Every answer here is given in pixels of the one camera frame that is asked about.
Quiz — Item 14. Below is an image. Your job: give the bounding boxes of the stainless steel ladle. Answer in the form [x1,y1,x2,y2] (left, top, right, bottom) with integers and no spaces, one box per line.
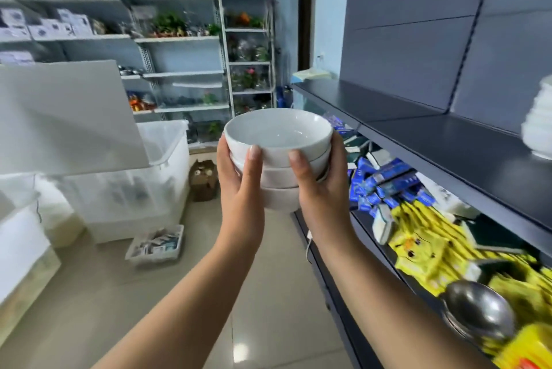
[440,280,517,345]

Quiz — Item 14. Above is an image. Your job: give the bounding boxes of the group of small potted plants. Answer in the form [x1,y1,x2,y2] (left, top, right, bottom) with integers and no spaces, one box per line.
[149,11,273,132]

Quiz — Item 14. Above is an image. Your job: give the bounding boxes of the clear plastic storage tub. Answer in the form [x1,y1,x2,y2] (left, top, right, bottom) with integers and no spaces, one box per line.
[0,174,62,345]

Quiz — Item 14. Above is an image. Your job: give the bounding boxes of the pile of blue packets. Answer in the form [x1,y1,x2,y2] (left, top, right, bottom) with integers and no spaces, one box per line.
[347,157,437,215]

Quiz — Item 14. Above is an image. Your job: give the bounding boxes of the person's left hand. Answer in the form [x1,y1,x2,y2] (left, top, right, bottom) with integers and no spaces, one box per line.
[216,133,265,253]

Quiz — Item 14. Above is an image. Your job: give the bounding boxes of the white sponge packet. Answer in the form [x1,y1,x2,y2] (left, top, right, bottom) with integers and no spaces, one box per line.
[372,204,396,246]

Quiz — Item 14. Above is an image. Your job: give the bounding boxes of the white wire rack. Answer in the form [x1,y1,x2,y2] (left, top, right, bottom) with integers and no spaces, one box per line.
[217,0,277,118]

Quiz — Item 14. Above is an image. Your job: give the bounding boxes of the person's right forearm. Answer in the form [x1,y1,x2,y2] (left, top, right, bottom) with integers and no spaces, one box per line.
[310,233,497,369]

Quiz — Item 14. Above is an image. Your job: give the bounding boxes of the stack of white bowls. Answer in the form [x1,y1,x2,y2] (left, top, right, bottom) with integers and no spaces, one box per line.
[520,74,552,161]

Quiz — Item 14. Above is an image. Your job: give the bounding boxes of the white wall shelving unit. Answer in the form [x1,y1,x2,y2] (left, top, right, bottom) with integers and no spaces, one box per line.
[0,0,231,154]

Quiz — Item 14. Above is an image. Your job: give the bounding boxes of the dark grey metal shelf unit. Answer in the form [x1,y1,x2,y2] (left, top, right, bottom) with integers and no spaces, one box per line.
[290,0,552,369]

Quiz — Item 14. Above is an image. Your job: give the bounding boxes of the brown cardboard box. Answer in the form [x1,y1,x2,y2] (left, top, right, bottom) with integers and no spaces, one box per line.
[188,159,219,203]

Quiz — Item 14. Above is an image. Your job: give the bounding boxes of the white ceramic bowl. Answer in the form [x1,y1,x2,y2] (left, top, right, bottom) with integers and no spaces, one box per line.
[230,145,332,190]
[223,108,334,169]
[258,183,303,213]

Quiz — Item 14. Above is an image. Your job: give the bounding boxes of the small white basket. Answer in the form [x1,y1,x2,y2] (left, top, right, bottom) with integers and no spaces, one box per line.
[124,224,185,266]

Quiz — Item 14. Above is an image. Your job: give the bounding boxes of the dark green box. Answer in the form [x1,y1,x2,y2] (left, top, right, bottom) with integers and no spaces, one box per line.
[459,214,529,255]

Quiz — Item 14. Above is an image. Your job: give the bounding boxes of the person's right hand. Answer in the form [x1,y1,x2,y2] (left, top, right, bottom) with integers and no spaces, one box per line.
[288,131,351,251]

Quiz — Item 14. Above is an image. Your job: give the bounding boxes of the pile of yellow packets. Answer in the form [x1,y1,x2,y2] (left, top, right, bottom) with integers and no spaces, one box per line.
[388,200,552,369]

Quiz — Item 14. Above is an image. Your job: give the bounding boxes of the group of white boxes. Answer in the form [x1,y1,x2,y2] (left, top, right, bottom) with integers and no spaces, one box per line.
[0,7,93,41]

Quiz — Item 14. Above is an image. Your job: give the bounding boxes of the clear plastic storage bin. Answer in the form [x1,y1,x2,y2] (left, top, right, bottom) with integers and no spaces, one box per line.
[54,119,191,244]

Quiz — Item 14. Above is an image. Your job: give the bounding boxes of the person's left forearm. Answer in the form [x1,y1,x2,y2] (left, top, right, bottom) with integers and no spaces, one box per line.
[92,233,262,369]

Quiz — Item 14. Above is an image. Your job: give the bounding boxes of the pale paper stack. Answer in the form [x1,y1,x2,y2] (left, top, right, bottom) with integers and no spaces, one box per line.
[292,67,334,82]

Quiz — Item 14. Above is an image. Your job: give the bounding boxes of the white flat lid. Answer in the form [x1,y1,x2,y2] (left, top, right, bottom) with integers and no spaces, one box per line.
[0,59,151,176]

